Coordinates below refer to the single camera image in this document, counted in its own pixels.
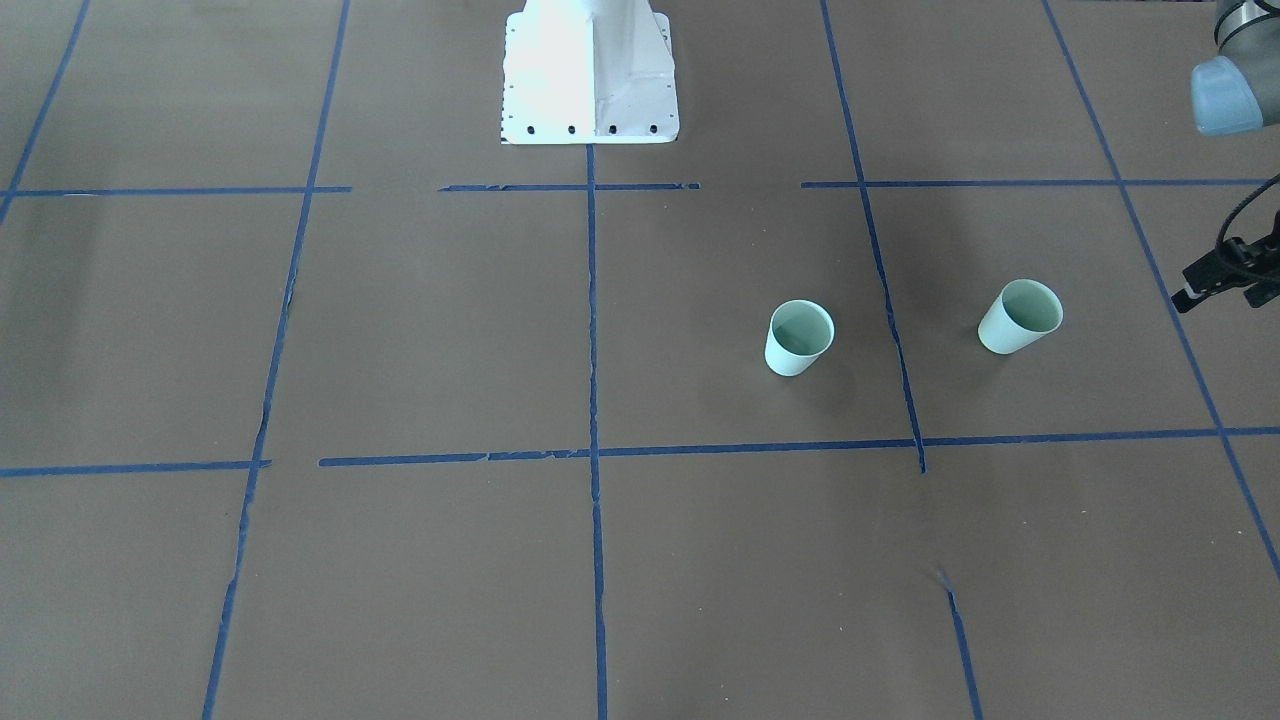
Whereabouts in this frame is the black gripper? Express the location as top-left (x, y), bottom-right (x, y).
top-left (1242, 211), bottom-right (1279, 309)

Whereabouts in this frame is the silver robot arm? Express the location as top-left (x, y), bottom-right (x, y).
top-left (1178, 1), bottom-right (1279, 313)

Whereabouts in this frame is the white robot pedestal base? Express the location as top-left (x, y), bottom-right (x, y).
top-left (500, 1), bottom-right (681, 146)

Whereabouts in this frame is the mint green cup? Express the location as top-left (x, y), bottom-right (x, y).
top-left (763, 299), bottom-right (836, 377)
top-left (977, 278), bottom-right (1065, 355)

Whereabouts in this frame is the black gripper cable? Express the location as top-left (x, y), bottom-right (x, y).
top-left (1213, 172), bottom-right (1280, 281)

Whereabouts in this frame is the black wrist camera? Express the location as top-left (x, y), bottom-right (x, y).
top-left (1171, 237), bottom-right (1254, 314)

